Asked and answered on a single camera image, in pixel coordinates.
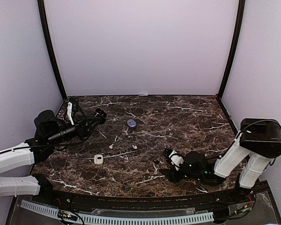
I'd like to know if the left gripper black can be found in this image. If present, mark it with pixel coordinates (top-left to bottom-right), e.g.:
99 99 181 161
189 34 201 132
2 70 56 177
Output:
47 115 101 147

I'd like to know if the black earbud charging case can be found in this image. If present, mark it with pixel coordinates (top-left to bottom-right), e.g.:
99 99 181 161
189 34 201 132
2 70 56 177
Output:
94 108 107 124

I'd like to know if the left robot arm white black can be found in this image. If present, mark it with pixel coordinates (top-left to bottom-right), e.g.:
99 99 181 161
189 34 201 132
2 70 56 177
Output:
0 108 107 204

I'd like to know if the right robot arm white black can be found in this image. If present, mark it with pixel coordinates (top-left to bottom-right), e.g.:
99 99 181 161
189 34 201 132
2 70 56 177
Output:
160 118 281 203

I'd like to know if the beige earbud charging case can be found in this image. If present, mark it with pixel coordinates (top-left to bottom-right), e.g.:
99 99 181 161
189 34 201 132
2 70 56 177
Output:
94 154 104 165

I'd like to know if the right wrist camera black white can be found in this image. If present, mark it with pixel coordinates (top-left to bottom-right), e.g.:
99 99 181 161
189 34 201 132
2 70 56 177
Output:
163 146 184 171

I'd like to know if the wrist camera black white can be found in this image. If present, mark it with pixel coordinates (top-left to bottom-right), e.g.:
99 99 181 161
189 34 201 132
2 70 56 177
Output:
67 97 79 125
163 146 184 171

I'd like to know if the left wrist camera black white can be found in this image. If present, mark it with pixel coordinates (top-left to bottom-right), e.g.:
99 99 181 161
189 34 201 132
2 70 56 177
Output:
67 97 79 125

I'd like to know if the right circuit board with wires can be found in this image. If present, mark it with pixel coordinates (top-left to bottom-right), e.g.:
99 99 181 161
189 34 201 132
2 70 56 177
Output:
234 204 251 215

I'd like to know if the circuit board with wires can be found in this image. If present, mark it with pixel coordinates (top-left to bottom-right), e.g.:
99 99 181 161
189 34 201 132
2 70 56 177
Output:
57 210 78 222
234 204 251 215

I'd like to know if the black front table rail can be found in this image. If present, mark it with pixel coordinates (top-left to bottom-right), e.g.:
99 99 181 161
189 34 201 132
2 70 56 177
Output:
45 190 236 210

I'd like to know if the left circuit board with wires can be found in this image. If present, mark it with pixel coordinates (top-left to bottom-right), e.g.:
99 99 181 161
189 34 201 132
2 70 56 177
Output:
57 210 78 222

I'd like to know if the grey slotted cable duct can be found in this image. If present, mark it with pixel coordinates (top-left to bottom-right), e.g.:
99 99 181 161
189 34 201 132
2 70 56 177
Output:
20 200 214 225

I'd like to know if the black frame post left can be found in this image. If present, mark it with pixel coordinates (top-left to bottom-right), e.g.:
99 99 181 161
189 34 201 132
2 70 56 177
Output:
37 0 67 101

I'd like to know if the black frame post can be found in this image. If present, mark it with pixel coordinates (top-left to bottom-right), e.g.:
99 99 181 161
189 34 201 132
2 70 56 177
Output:
217 0 246 102
37 0 67 101

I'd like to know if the black frame post right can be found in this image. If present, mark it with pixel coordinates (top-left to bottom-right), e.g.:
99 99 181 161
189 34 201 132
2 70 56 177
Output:
217 0 246 102

